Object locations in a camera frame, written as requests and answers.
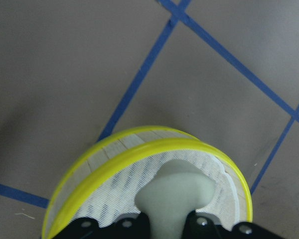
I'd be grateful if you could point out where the yellow bamboo steamer with cloth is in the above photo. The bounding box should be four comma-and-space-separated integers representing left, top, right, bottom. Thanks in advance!
41, 126, 253, 239

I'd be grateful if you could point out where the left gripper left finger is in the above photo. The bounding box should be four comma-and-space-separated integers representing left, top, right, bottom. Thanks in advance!
54, 213, 150, 239

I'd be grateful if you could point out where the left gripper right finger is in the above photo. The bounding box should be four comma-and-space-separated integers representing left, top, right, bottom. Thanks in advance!
182, 209, 287, 239

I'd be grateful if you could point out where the white steamed bun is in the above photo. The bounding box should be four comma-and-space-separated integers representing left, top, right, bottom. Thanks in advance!
135, 159, 215, 239

